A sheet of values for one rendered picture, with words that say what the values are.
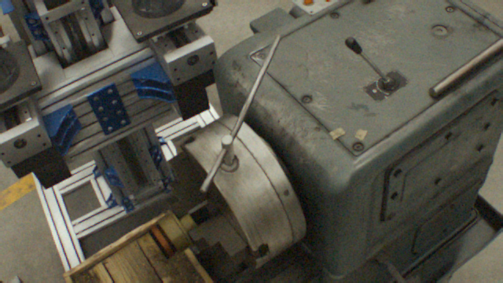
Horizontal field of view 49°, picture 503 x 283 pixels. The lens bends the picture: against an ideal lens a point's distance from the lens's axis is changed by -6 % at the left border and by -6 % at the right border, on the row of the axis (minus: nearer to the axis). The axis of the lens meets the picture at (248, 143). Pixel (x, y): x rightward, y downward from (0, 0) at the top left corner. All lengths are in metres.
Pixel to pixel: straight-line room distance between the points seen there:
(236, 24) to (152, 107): 1.62
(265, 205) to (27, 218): 1.85
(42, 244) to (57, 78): 1.20
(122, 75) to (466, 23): 0.91
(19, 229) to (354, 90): 1.97
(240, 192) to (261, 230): 0.09
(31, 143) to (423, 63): 0.97
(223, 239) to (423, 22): 0.65
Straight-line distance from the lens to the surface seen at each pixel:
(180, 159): 1.18
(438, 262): 1.78
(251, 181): 1.10
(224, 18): 3.37
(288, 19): 1.34
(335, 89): 1.18
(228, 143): 1.03
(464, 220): 1.83
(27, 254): 2.72
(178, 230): 1.19
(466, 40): 1.31
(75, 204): 2.48
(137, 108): 1.74
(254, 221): 1.11
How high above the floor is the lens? 2.12
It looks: 51 degrees down
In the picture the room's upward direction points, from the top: 12 degrees counter-clockwise
